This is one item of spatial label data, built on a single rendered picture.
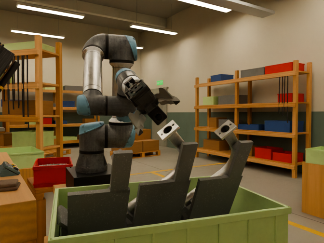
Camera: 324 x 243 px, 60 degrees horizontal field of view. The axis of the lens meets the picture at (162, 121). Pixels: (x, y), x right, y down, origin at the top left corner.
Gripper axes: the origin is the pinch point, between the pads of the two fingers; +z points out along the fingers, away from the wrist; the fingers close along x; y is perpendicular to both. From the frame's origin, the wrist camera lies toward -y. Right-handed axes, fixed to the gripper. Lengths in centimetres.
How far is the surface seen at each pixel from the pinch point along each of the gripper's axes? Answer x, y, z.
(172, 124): 1.6, 1.3, 6.7
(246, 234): -2.1, -25.5, 27.4
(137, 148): -98, -406, -550
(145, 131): -56, -427, -613
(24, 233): -64, -12, -17
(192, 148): 1.5, -5.0, 11.8
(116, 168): -15.3, 6.4, 12.6
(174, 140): -0.6, -1.9, 8.5
